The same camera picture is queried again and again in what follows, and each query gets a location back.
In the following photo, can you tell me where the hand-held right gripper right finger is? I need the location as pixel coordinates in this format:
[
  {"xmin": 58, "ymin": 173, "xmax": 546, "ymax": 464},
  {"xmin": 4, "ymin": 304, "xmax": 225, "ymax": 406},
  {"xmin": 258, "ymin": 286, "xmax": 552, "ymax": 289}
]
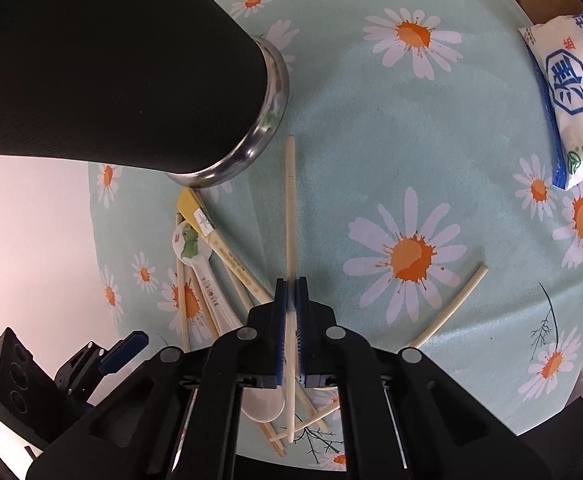
[{"xmin": 295, "ymin": 277, "xmax": 555, "ymax": 480}]

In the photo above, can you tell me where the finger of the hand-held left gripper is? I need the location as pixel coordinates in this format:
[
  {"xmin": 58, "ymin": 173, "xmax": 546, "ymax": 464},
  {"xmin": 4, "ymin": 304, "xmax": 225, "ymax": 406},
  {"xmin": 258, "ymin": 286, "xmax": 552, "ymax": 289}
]
[{"xmin": 54, "ymin": 330, "xmax": 150, "ymax": 404}]

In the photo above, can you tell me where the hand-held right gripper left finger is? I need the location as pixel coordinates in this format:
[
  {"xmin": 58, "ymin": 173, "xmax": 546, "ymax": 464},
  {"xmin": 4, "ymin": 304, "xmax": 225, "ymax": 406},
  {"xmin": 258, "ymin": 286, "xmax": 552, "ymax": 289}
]
[{"xmin": 26, "ymin": 278, "xmax": 297, "ymax": 480}]

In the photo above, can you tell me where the pale wooden chopstick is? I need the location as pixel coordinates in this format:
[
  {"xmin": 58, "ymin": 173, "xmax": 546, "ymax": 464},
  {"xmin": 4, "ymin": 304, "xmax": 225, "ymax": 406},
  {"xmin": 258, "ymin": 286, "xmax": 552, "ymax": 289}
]
[
  {"xmin": 408, "ymin": 265, "xmax": 489, "ymax": 349},
  {"xmin": 268, "ymin": 402, "xmax": 342, "ymax": 444},
  {"xmin": 258, "ymin": 421, "xmax": 288, "ymax": 457},
  {"xmin": 284, "ymin": 135, "xmax": 298, "ymax": 444},
  {"xmin": 222, "ymin": 260, "xmax": 256, "ymax": 309}
]

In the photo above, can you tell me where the plain white ceramic spoon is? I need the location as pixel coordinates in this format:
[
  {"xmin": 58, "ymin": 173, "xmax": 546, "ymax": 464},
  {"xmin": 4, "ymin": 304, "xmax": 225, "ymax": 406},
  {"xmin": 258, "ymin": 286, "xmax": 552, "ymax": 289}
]
[{"xmin": 242, "ymin": 385, "xmax": 287, "ymax": 423}]

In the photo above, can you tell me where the white spoon with frog print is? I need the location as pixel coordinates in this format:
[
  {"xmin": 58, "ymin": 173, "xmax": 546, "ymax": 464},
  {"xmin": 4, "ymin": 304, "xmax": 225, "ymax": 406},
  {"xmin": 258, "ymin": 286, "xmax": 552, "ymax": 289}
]
[{"xmin": 172, "ymin": 220, "xmax": 245, "ymax": 337}]

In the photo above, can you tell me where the yellow silicone spatula wooden handle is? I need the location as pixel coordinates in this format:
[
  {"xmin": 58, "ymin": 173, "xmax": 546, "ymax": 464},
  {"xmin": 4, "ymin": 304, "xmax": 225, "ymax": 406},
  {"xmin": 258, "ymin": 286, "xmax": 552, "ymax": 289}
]
[{"xmin": 176, "ymin": 188, "xmax": 268, "ymax": 307}]

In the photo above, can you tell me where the black utensil holder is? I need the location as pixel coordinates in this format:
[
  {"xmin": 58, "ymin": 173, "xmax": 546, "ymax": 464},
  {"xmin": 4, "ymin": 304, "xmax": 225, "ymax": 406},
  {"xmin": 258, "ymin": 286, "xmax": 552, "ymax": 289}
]
[{"xmin": 0, "ymin": 0, "xmax": 290, "ymax": 189}]

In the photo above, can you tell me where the daisy print tablecloth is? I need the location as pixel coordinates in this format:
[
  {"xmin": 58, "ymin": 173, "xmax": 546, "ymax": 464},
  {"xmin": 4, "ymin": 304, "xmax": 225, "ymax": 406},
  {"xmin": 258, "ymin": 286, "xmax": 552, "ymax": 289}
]
[{"xmin": 88, "ymin": 0, "xmax": 583, "ymax": 472}]

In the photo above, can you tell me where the white and blue salt packet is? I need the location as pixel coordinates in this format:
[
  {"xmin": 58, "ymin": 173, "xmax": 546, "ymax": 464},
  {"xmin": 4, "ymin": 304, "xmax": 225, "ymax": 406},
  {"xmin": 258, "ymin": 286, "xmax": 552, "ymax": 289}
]
[{"xmin": 518, "ymin": 9, "xmax": 583, "ymax": 191}]

